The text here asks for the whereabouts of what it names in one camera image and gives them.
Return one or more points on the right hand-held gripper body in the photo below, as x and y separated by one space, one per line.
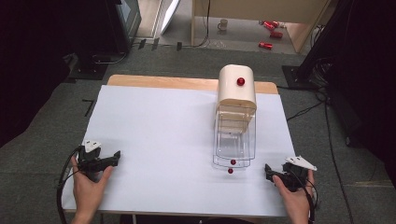
294 175

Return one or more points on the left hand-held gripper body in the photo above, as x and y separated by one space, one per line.
90 157

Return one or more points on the large clear drawer red knob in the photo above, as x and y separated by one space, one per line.
252 137

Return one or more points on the small clear drawer red knob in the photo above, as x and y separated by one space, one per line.
233 146

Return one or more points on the person's right hand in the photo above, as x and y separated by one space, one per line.
295 202

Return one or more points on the person's left hand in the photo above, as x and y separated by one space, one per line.
87 193

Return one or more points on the white table cover sheet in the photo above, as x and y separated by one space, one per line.
162 149

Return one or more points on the black tape corner mark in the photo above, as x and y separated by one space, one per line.
90 104

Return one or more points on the cream drawer cabinet red knob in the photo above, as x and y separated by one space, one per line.
235 90

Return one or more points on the wooden table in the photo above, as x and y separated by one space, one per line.
162 81

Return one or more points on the black tape strip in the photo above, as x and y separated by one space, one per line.
142 44
179 46

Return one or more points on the red can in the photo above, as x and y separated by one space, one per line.
270 25
265 45
276 34

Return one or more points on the white board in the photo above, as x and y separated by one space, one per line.
169 15

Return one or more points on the beige mug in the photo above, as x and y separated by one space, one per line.
223 25

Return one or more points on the black stand with base plate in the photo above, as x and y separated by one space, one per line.
299 76

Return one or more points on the light wooden desk frame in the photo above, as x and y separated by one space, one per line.
199 21

